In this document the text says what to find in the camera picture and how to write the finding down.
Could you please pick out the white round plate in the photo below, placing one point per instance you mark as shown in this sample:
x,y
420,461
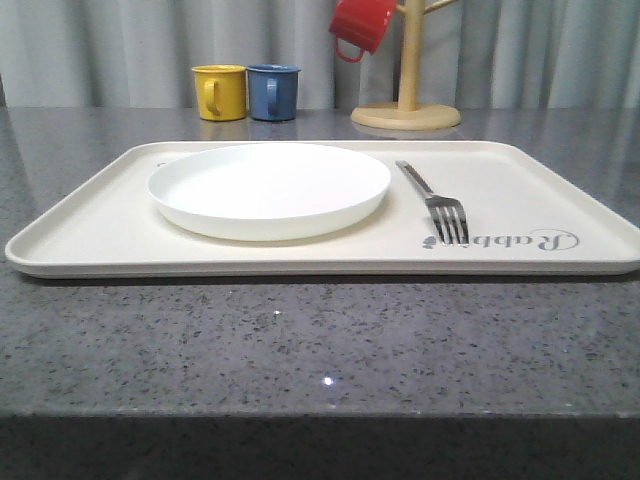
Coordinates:
x,y
269,191

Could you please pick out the grey pleated curtain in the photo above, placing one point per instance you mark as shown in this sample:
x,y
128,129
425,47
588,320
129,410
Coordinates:
x,y
475,54

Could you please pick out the wooden mug tree stand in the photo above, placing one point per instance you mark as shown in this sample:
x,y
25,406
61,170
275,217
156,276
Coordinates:
x,y
408,113

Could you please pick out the silver metal fork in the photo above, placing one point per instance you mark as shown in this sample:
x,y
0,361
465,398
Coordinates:
x,y
447,214

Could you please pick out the blue enamel mug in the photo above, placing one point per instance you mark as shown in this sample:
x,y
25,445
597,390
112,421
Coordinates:
x,y
273,90

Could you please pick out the red enamel mug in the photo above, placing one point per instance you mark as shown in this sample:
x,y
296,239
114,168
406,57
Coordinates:
x,y
362,23

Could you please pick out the cream rectangular serving tray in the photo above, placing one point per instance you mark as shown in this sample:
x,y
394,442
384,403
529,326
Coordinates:
x,y
523,219

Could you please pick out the yellow enamel mug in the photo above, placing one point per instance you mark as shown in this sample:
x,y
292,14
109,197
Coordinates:
x,y
221,91

